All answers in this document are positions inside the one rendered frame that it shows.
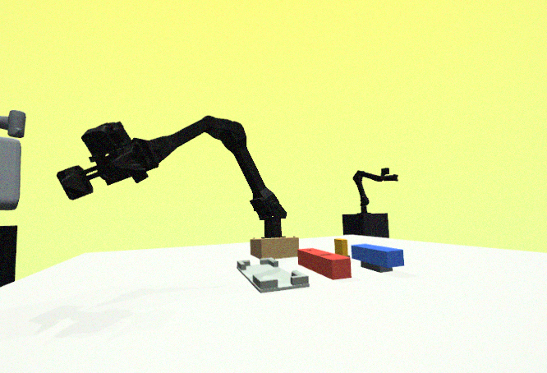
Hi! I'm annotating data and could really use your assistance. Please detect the red toy airplane fuselage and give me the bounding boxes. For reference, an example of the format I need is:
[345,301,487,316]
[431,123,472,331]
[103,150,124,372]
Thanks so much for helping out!
[297,248,352,280]

